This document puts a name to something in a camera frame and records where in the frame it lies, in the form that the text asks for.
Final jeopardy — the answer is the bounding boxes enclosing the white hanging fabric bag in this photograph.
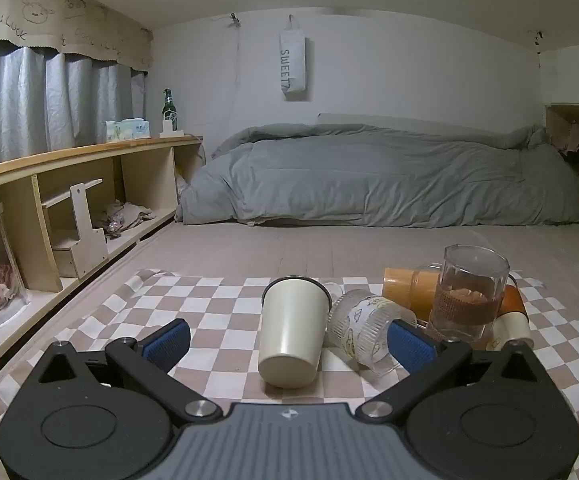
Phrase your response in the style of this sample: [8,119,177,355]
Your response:
[278,14,311,102]

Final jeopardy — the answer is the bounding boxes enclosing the crumpled cloth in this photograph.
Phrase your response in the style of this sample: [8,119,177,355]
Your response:
[94,201,158,237]

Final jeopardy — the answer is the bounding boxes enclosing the orange cup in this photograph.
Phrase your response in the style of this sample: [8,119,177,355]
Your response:
[383,267,443,322]

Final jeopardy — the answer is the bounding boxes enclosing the clear ribbed printed glass cup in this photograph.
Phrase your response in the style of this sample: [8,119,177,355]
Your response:
[326,288,419,377]

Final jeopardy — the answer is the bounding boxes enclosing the white cup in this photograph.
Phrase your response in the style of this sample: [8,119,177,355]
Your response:
[258,275,331,389]

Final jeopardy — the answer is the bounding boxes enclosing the green glass bottle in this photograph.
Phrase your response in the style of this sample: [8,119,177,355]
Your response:
[162,88,178,133]

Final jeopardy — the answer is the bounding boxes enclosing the grey duvet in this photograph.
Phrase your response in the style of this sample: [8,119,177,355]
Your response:
[176,122,579,227]

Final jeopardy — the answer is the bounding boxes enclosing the beige printed valance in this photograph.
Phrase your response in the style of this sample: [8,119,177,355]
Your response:
[0,0,154,72]

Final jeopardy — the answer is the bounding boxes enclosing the clear glass mug brown band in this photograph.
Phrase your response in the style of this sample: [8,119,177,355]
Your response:
[412,244,511,350]

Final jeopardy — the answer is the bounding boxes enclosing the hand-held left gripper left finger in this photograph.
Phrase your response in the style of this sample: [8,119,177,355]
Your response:
[34,318,223,424]

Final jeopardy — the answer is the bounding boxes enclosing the wooden shelf unit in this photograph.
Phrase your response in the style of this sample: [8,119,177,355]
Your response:
[0,134,205,386]

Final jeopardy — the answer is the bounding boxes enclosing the tissue pack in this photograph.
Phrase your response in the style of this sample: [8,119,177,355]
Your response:
[105,118,152,143]

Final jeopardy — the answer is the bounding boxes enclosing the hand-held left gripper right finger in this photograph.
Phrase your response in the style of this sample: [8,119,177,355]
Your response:
[361,318,546,422]

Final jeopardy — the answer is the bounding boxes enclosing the brown and white tumbler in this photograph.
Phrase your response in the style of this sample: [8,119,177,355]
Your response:
[491,284,535,352]

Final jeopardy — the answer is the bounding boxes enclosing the wooden stand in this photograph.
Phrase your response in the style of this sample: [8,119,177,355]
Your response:
[41,178,110,279]

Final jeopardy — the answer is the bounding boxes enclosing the grey curtain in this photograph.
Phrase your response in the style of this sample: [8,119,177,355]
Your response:
[0,40,149,172]

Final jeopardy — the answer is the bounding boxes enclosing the checkered cloth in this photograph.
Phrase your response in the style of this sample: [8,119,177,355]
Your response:
[0,269,579,480]

